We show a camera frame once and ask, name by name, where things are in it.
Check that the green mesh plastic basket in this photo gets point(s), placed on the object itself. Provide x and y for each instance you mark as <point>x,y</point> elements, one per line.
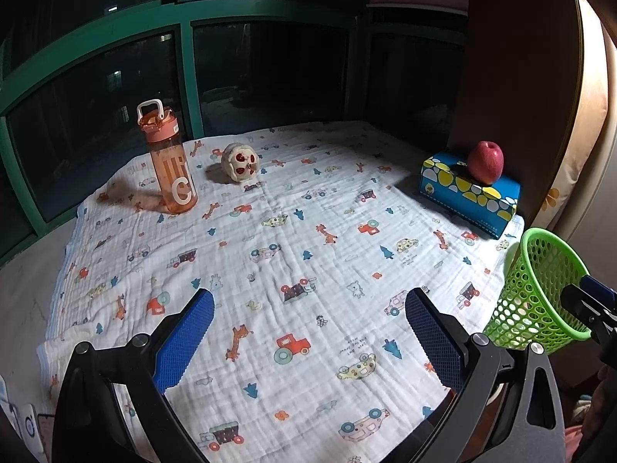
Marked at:
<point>535,299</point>

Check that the brown wooden cabinet panel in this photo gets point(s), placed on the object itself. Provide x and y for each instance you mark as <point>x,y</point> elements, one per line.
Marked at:
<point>520,82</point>

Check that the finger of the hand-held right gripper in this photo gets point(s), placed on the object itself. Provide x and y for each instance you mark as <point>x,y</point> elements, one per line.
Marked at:
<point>585,306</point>

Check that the green window frame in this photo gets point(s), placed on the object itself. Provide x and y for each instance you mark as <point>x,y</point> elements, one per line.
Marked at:
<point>185,58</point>

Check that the cream flower print cushion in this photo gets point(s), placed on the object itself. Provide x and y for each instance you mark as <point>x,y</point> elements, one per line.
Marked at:
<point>573,178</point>

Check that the red apple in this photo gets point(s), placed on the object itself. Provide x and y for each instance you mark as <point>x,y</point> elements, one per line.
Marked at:
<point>486,164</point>

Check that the blue spotted tissue box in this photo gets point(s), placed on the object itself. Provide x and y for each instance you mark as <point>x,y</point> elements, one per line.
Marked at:
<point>462,202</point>

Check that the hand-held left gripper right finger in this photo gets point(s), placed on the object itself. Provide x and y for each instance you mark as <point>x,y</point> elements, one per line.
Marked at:
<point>434,342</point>

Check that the white skull toy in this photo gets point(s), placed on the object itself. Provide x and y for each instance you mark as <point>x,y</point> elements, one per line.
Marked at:
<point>239,161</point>

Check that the white cartoon print blanket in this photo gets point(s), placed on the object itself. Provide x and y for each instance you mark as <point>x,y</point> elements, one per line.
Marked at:
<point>289,251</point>

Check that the orange water bottle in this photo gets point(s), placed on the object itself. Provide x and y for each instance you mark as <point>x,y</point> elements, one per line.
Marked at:
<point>171,178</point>

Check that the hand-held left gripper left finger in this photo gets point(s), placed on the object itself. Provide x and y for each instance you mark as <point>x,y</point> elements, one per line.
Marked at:
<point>185,342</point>

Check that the white power strip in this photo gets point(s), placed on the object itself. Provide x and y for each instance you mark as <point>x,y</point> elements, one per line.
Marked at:
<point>29,424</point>

